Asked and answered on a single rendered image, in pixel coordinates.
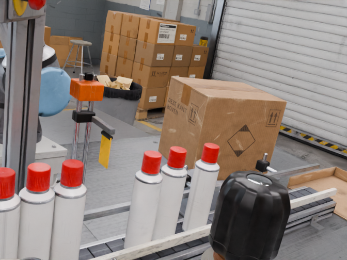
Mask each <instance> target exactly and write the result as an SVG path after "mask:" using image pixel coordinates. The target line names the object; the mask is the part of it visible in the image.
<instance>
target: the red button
mask: <svg viewBox="0 0 347 260"><path fill-rule="evenodd" d="M21 1H25V2H28V3H29V6H30V8H31V9H34V10H40V9H41V8H42V7H43V6H44V5H45V2H46V0H21Z"/></svg>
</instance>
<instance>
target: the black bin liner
mask: <svg viewBox="0 0 347 260"><path fill-rule="evenodd" d="M109 78H110V80H111V82H114V81H116V80H117V78H112V77H109ZM142 90H143V87H142V86H141V85H140V84H138V83H135V82H131V85H130V87H129V90H123V89H115V88H110V87H106V86H104V92H103V97H104V96H105V97H108V98H124V99H126V100H139V99H140V98H141V94H142Z"/></svg>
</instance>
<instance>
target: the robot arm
mask: <svg viewBox="0 0 347 260"><path fill-rule="evenodd" d="M7 40H8V23H3V24H1V23H0V41H1V43H2V46H3V48H0V144H3V130H4V108H5V85H6V62H7ZM70 82H71V78H70V77H69V75H68V74H67V73H66V72H65V71H64V70H62V69H61V68H60V65H59V62H58V59H57V56H56V53H55V50H54V49H53V48H51V47H49V46H47V45H46V44H45V42H44V43H43V57H42V71H41V85H40V99H39V113H38V127H37V141H36V143H38V142H40V141H41V139H42V128H41V123H40V119H39V116H40V117H50V116H53V115H56V114H58V113H60V112H61V111H62V110H64V109H65V108H66V107H67V105H68V104H69V102H70V100H71V98H72V96H71V95H70V94H69V93H70Z"/></svg>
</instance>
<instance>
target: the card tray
mask: <svg viewBox="0 0 347 260"><path fill-rule="evenodd" d="M303 186H306V187H311V188H312V189H314V190H316V191H318V192H320V191H324V190H328V189H331V188H336V189H337V192H336V195H334V196H331V197H330V198H332V199H333V201H335V202H336V203H337V204H336V207H335V209H334V212H333V213H334V214H336V215H337V216H339V217H341V218H343V219H345V220H346V221H347V171H344V170H342V169H340V168H338V167H331V168H326V169H322V170H318V171H313V172H308V173H304V174H300V175H295V176H291V177H290V178H289V181H288V185H287V188H289V189H291V190H292V189H295V188H300V187H303Z"/></svg>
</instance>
